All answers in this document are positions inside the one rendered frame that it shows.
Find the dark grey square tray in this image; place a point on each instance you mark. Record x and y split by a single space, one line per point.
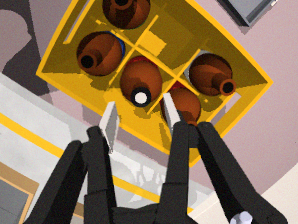
251 9

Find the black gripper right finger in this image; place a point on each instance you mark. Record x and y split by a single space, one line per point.
239 200

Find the yellow divided crate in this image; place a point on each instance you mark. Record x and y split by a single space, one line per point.
176 37

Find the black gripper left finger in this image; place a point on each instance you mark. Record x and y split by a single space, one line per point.
58 199

